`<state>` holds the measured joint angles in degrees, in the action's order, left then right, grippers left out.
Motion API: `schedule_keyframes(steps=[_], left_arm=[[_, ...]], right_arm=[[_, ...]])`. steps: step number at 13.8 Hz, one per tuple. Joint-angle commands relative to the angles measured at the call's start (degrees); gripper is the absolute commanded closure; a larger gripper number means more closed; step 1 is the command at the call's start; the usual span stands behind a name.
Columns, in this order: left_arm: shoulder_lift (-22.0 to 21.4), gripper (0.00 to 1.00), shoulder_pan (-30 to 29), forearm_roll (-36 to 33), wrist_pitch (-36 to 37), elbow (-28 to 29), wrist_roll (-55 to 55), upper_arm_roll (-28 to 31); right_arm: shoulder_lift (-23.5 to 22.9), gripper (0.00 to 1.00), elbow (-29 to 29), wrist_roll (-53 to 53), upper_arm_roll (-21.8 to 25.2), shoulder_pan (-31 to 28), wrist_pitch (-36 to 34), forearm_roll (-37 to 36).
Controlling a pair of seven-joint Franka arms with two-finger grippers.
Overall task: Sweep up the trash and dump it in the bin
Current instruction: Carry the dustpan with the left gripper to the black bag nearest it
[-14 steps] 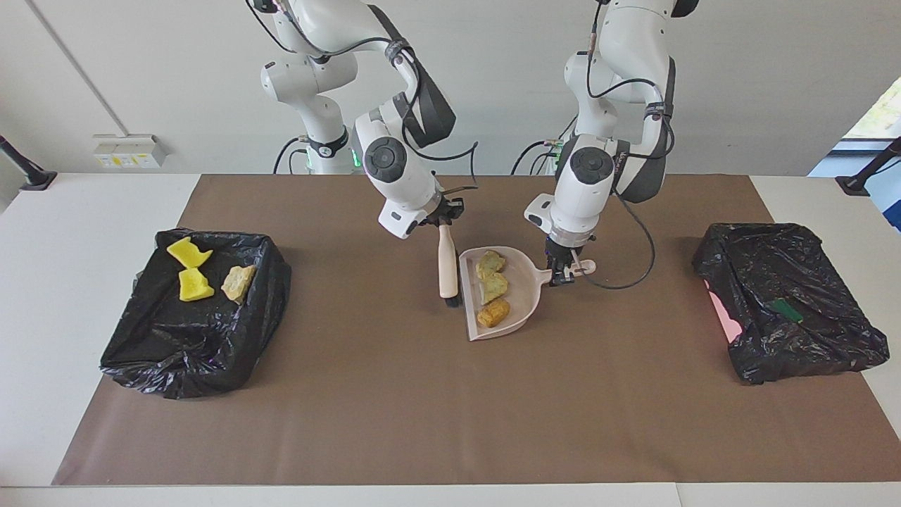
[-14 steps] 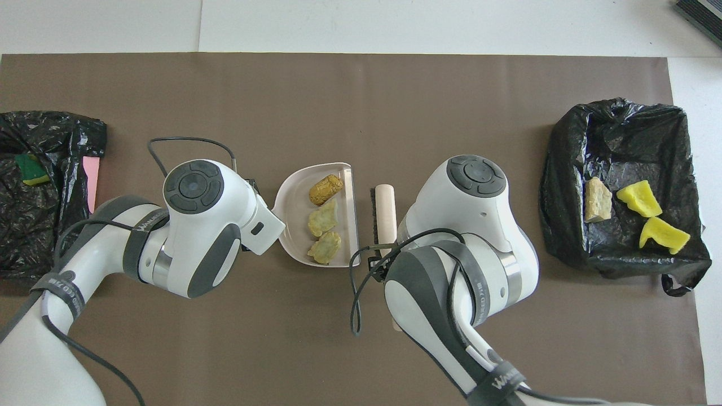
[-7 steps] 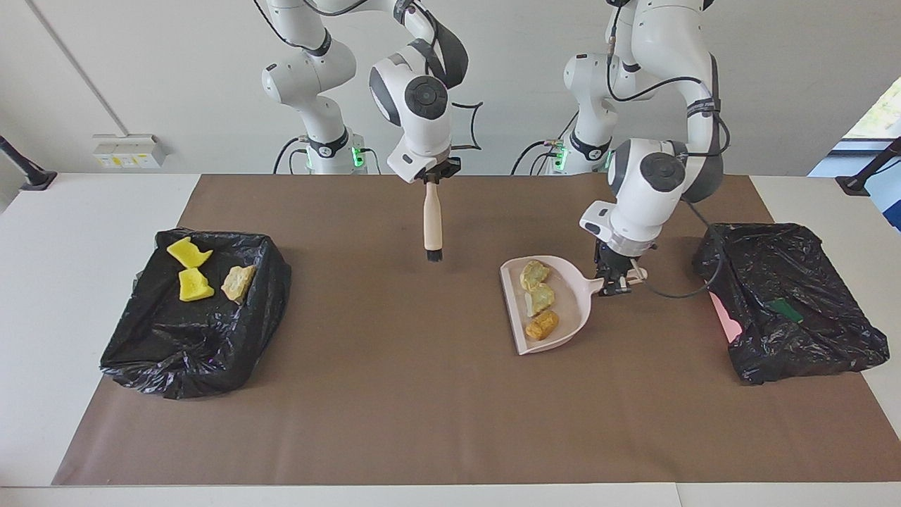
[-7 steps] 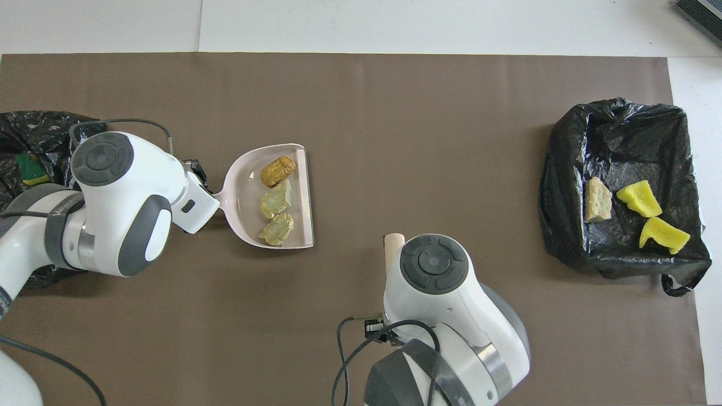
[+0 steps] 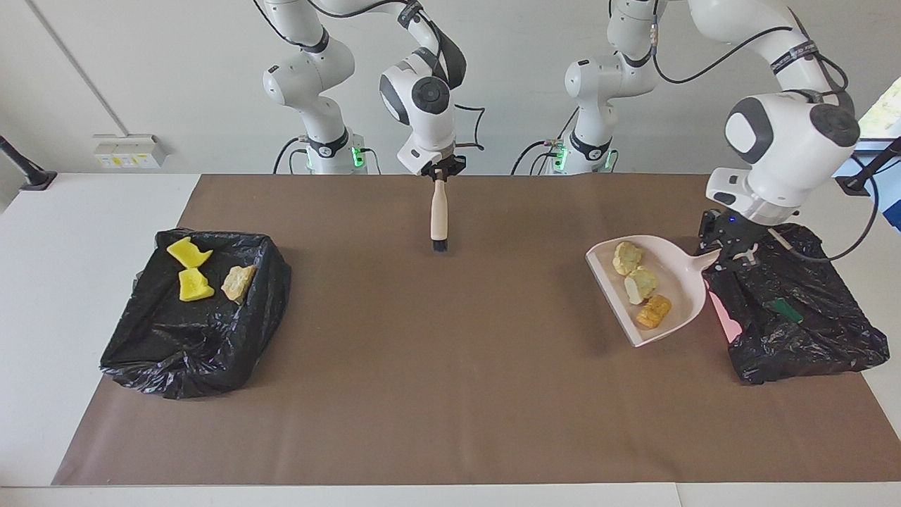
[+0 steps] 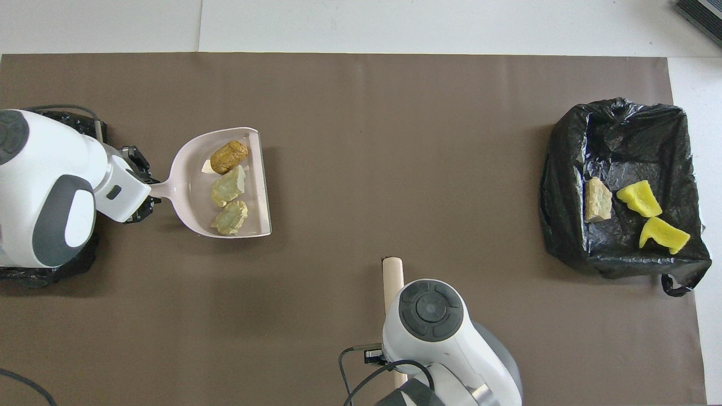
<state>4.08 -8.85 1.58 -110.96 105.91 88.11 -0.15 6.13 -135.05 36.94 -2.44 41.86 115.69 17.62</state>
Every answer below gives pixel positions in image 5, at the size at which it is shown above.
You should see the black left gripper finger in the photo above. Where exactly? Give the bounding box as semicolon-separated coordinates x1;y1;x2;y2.
732;239;762;272
697;211;734;256

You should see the beige plastic dustpan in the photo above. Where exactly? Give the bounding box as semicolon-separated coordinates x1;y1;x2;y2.
585;235;722;348

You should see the pale green foam piece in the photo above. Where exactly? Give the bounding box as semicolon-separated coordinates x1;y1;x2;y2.
624;266;659;306

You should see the tan ridged foam piece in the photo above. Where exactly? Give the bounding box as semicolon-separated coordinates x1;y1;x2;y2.
611;241;645;277

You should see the brown cracked foam piece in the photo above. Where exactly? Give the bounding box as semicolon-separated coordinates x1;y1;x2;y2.
636;294;673;330

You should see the orange striped sponge piece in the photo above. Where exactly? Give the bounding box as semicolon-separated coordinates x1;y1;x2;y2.
222;265;258;303

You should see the notched yellow sponge piece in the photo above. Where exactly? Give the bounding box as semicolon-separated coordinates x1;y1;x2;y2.
167;237;213;269

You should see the black bag bin pink box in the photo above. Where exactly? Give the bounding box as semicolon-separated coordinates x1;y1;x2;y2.
700;222;890;385

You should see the black trash bag bin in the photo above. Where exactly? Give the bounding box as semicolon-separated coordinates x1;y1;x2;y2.
99;227;292;401

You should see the window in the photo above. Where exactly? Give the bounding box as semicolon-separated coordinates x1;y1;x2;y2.
808;74;901;233

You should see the brown paper table mat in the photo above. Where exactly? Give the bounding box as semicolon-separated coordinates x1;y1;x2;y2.
53;174;901;487

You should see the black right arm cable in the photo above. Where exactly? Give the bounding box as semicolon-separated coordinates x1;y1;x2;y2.
253;0;486;152

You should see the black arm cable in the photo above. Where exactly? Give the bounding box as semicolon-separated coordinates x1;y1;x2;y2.
651;21;881;263
253;0;486;152

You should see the black base cable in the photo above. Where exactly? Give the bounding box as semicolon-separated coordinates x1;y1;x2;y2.
510;113;581;175
273;136;310;175

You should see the black camera stand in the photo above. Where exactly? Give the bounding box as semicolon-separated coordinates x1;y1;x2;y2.
0;134;58;192
836;136;901;196

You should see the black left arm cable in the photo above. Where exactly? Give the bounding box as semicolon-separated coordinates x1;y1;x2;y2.
651;21;881;263

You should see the white wall socket box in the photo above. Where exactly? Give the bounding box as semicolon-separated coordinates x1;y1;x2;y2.
92;134;172;170

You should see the white wall conduit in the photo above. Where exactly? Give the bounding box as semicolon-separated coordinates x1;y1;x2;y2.
27;0;131;138

